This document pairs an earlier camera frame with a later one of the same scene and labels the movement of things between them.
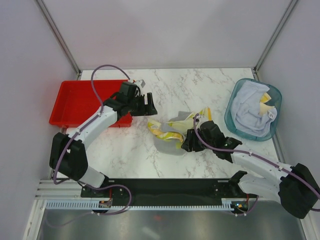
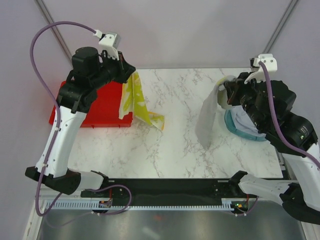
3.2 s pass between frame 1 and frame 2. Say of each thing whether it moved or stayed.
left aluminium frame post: stayed
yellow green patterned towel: moved
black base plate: stayed
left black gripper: moved
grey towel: moved
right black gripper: moved
